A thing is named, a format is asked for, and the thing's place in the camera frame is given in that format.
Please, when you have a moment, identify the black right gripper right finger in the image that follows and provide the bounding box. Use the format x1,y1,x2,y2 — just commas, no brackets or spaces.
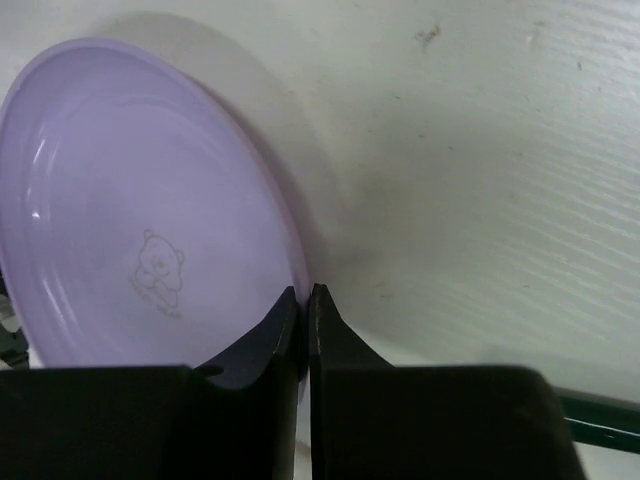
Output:
308,284,393,479

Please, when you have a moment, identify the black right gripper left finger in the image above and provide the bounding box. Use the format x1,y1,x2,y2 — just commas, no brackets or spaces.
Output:
196,286,300,479

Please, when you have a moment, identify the lilac plastic plate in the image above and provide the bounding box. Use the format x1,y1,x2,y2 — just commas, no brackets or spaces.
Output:
1,38,310,368

